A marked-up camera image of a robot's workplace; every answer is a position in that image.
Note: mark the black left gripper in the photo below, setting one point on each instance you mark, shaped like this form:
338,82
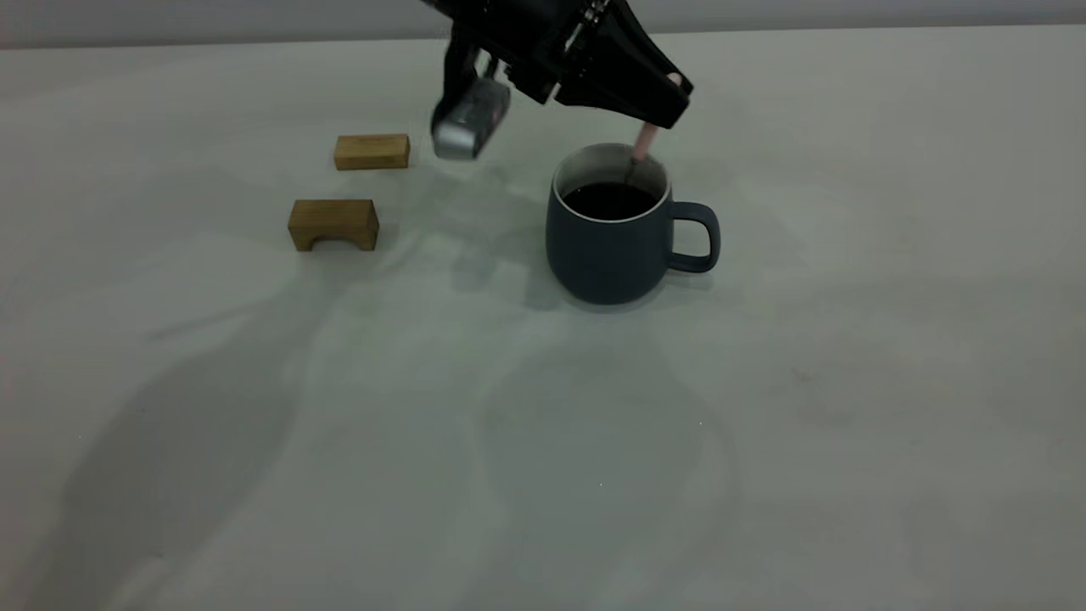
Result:
526,38

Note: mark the dark grey ceramic cup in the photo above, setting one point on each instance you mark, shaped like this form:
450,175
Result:
611,255

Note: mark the flat rectangular wooden block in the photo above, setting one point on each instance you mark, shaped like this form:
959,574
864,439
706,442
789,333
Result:
372,153

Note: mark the arched wooden block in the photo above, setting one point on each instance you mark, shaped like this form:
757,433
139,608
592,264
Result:
331,216

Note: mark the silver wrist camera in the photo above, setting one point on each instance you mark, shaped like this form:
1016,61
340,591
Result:
467,127

